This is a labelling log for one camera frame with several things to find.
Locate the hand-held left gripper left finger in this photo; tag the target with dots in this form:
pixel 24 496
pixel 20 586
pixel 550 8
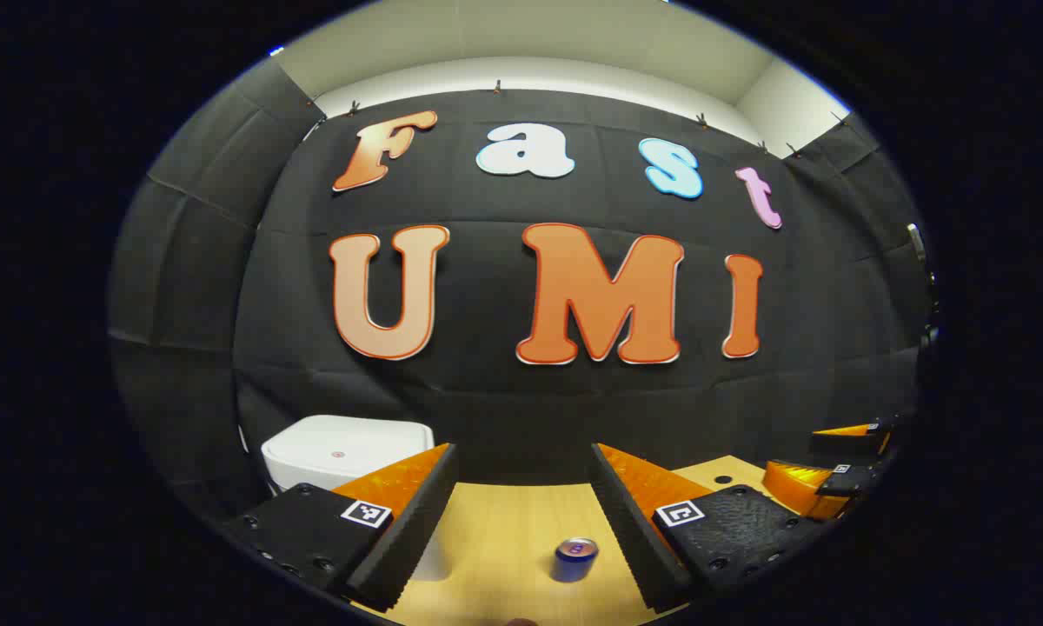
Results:
pixel 413 530

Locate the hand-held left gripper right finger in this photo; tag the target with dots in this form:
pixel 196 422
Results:
pixel 630 530

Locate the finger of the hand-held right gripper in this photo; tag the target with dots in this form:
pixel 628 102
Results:
pixel 804 487
pixel 852 439

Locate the blue pop can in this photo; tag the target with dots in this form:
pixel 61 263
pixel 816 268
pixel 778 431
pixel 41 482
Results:
pixel 574 565

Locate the white desktop garbage bin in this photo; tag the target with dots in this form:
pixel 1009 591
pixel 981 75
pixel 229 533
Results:
pixel 339 452

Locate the wooden desktop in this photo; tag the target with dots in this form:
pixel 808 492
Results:
pixel 504 539

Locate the black backdrop cloth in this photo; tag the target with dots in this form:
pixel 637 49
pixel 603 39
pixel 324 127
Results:
pixel 487 400

